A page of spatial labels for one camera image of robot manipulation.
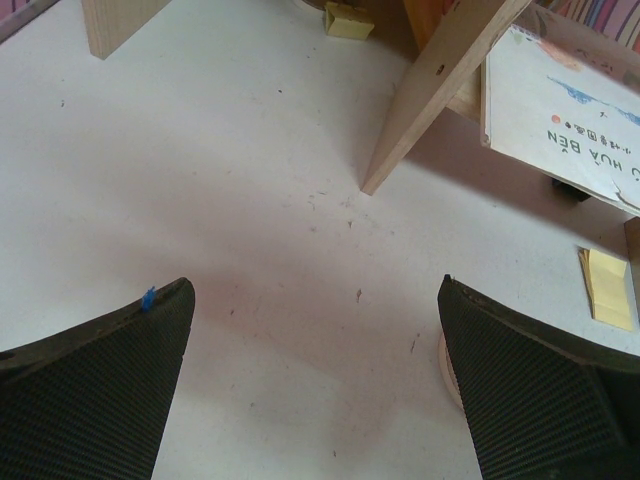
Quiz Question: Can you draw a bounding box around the yellow paper box under shelf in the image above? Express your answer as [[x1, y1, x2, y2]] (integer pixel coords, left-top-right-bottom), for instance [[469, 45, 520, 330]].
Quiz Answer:
[[324, 1, 375, 40]]

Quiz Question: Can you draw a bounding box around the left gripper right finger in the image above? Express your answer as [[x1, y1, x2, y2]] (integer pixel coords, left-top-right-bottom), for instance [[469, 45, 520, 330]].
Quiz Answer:
[[437, 276, 639, 479]]

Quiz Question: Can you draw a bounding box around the wooden bookshelf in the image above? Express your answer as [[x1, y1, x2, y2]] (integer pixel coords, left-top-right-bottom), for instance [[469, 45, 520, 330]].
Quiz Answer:
[[82, 1, 529, 195]]

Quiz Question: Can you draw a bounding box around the yellow sticky note pad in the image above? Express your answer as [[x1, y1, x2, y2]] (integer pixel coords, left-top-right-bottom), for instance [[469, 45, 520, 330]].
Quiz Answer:
[[578, 249, 634, 332]]

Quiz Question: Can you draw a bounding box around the spiral drawing notebook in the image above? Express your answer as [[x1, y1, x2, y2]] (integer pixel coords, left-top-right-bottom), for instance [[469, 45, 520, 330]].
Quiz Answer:
[[481, 25, 639, 215]]

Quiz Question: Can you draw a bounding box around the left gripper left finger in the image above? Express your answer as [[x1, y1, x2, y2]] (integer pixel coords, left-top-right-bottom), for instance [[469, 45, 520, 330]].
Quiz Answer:
[[1, 278, 195, 479]]

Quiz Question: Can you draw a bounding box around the clear tape roll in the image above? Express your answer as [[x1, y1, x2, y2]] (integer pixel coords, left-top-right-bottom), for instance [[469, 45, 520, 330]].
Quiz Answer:
[[438, 334, 464, 411]]

